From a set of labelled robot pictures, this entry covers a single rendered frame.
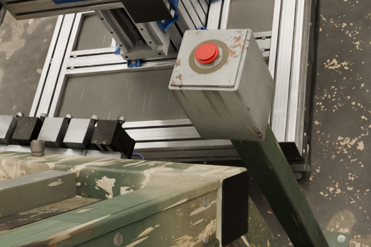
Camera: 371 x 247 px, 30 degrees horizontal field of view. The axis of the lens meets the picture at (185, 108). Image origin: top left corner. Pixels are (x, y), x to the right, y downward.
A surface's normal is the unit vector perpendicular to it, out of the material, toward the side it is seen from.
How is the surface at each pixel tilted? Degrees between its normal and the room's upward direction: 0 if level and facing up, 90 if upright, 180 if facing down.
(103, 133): 0
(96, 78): 0
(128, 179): 34
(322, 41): 0
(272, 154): 90
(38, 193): 90
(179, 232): 90
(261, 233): 90
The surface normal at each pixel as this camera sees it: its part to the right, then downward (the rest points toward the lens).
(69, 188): 0.91, 0.03
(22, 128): -0.34, -0.51
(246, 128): -0.24, 0.86
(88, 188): -0.41, 0.04
